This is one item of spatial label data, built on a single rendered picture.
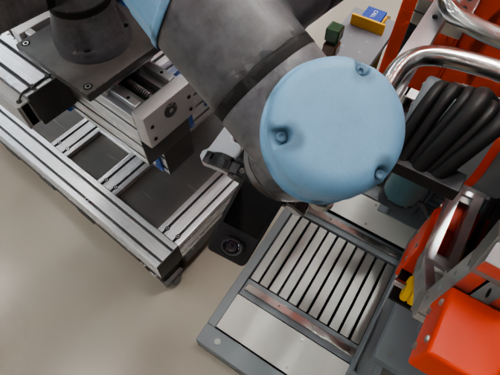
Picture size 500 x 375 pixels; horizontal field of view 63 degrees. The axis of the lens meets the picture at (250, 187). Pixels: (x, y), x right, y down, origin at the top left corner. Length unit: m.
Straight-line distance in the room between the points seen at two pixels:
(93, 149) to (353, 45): 0.96
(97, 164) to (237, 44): 1.29
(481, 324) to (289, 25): 0.42
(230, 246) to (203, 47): 0.23
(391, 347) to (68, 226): 1.16
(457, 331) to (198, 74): 0.41
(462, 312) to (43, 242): 1.41
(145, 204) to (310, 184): 1.18
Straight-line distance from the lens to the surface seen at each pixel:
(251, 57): 0.23
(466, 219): 0.94
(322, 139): 0.21
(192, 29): 0.24
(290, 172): 0.21
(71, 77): 0.86
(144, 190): 1.39
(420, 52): 0.58
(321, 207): 0.69
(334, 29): 1.19
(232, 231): 0.41
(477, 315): 0.56
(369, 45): 1.50
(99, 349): 1.46
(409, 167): 0.50
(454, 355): 0.53
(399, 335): 1.23
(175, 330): 1.42
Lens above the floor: 1.36
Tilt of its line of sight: 58 degrees down
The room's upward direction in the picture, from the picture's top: straight up
